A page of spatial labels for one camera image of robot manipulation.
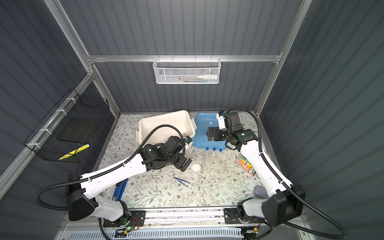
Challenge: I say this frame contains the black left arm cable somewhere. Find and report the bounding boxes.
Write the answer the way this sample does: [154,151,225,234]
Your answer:
[35,124,185,240]

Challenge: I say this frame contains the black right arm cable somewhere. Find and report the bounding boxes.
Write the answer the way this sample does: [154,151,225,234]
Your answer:
[226,107,349,240]

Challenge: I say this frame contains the black wire mesh basket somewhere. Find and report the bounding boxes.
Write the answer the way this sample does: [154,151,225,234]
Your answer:
[24,90,110,164]

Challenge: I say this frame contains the clear acrylic tube rack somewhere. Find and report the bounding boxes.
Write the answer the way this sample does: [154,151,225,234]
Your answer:
[202,159,226,181]

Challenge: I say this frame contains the larger white evaporating dish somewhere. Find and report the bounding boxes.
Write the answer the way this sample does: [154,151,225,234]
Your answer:
[191,163,202,173]

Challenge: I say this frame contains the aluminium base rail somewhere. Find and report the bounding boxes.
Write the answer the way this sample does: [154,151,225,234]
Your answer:
[68,206,280,229]

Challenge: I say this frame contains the blue tweezers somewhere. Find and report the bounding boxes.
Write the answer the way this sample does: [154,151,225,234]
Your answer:
[174,177,190,187]

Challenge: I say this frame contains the white wire mesh basket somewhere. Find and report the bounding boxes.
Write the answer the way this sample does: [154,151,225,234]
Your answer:
[153,59,222,85]

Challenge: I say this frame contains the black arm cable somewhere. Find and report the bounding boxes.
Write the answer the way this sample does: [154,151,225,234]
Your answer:
[35,124,185,240]
[226,107,349,240]

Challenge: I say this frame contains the blue plastic bin lid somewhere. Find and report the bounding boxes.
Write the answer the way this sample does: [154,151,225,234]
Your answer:
[193,113,226,150]

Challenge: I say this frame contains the blue handled tool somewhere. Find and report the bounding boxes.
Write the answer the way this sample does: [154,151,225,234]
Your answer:
[112,179,129,202]

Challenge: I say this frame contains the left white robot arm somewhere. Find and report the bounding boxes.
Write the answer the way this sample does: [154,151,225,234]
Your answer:
[66,136,192,225]

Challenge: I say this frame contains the white bottle in basket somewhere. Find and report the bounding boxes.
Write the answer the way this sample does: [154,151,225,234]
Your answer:
[197,75,219,81]

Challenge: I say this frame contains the coloured marker pack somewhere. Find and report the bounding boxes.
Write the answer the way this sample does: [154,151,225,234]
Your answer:
[238,156,256,176]

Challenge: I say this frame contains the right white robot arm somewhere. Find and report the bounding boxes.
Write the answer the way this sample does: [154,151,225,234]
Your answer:
[207,111,305,227]

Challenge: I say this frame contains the white plastic storage bin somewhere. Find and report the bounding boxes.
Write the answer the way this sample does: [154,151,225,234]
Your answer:
[135,110,197,146]

